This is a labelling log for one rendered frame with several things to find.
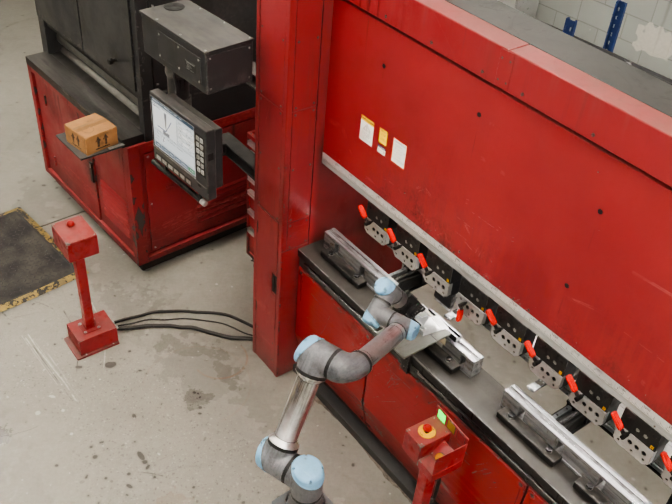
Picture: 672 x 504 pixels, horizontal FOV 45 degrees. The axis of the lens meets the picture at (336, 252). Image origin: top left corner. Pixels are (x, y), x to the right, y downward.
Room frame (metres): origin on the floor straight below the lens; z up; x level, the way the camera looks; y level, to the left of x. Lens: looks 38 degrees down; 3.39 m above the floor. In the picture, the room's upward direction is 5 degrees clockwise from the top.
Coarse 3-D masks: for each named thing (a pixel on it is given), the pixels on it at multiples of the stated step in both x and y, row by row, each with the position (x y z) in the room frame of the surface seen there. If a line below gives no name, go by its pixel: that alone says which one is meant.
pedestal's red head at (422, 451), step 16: (448, 416) 2.21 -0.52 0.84; (416, 432) 2.16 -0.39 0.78; (448, 432) 2.17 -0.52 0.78; (416, 448) 2.10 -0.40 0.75; (432, 448) 2.12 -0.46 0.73; (448, 448) 2.12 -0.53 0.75; (464, 448) 2.09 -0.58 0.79; (416, 464) 2.09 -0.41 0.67; (432, 464) 2.06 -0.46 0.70; (448, 464) 2.05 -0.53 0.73; (432, 480) 2.01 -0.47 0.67
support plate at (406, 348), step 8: (424, 312) 2.64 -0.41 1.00; (384, 328) 2.52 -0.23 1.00; (416, 336) 2.48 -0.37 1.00; (424, 336) 2.49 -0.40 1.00; (440, 336) 2.50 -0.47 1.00; (400, 344) 2.43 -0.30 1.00; (408, 344) 2.43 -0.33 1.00; (416, 344) 2.44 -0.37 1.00; (424, 344) 2.44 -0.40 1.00; (400, 352) 2.38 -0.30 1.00; (408, 352) 2.39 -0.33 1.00; (416, 352) 2.40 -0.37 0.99
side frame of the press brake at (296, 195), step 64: (320, 0) 3.19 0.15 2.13; (256, 64) 3.28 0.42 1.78; (320, 64) 3.20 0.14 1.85; (256, 128) 3.27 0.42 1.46; (320, 128) 3.22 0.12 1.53; (256, 192) 3.27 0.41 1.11; (320, 192) 3.23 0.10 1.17; (256, 256) 3.26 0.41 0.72; (384, 256) 3.54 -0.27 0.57; (256, 320) 3.25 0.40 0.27
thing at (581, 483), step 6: (576, 480) 1.90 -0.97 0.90; (582, 480) 1.90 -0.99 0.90; (588, 480) 1.90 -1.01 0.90; (576, 486) 1.88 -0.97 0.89; (582, 486) 1.87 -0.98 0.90; (594, 486) 1.88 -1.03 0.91; (582, 492) 1.86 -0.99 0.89; (588, 492) 1.85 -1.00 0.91; (594, 492) 1.85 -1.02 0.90; (600, 492) 1.85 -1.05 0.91; (588, 498) 1.84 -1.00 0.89; (594, 498) 1.83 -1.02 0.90; (600, 498) 1.83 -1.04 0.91; (606, 498) 1.83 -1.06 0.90
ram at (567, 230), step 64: (384, 64) 2.96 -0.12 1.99; (448, 64) 2.70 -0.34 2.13; (384, 128) 2.92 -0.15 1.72; (448, 128) 2.66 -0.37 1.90; (512, 128) 2.44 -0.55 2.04; (384, 192) 2.89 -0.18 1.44; (448, 192) 2.62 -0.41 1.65; (512, 192) 2.39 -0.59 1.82; (576, 192) 2.21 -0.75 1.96; (640, 192) 2.05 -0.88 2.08; (512, 256) 2.34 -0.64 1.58; (576, 256) 2.16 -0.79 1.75; (640, 256) 2.00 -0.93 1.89; (576, 320) 2.10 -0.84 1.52; (640, 320) 1.94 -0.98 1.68; (640, 384) 1.88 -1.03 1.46
